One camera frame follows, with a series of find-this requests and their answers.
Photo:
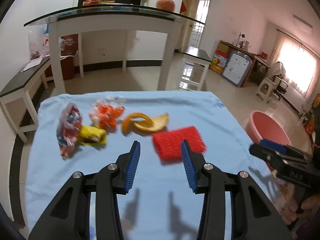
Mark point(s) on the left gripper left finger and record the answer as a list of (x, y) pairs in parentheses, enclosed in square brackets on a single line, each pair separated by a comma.
[(67, 215)]

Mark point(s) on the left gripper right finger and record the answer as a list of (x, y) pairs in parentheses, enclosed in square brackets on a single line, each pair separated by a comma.
[(253, 216)]

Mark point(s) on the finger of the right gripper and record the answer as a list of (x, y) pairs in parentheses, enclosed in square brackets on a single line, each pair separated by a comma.
[(273, 146)]

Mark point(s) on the pink plastic trash bucket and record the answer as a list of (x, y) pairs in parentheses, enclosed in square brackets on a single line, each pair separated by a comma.
[(261, 126)]

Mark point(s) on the yellow snack wrapper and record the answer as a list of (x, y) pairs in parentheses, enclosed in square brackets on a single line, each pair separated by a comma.
[(93, 136)]

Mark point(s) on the red white wrapper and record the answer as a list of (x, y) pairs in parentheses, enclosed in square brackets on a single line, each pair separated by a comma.
[(68, 129)]

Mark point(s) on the orange white wrapper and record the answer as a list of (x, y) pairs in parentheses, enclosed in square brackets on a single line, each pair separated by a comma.
[(104, 115)]

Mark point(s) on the red foam net sleeve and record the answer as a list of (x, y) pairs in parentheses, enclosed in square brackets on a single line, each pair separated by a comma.
[(168, 144)]

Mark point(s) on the orange fruit peel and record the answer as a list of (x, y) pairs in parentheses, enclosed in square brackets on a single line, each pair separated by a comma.
[(145, 123)]

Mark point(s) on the right hand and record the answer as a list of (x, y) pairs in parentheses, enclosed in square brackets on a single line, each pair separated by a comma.
[(289, 212)]

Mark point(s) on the white plastic step stool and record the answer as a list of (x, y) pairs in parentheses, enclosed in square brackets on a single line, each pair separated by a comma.
[(265, 89)]

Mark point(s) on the black office chair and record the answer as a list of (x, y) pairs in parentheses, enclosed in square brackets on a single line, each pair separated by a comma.
[(276, 74)]

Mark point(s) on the wooden desk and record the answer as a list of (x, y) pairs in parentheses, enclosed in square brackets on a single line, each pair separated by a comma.
[(258, 69)]

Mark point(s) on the light blue table cloth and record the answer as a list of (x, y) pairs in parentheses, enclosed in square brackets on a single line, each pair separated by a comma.
[(160, 205)]

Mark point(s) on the colourful fruit carton box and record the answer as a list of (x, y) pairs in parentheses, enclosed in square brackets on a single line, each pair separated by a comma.
[(218, 62)]

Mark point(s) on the right black top bench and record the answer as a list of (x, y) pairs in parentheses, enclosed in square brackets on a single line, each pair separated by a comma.
[(195, 65)]

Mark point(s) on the black bench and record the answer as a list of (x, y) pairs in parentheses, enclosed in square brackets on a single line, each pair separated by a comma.
[(195, 65), (19, 88)]

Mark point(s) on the left black top bench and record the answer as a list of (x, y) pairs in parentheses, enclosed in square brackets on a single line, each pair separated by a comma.
[(19, 88)]

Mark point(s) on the dark red box under table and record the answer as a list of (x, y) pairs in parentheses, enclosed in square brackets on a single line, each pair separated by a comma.
[(68, 51)]

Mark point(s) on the large orange pomelo fruit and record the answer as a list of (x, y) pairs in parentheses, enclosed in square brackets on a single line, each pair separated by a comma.
[(168, 5)]

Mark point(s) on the glass top white table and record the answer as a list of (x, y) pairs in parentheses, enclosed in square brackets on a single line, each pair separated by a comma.
[(114, 16)]

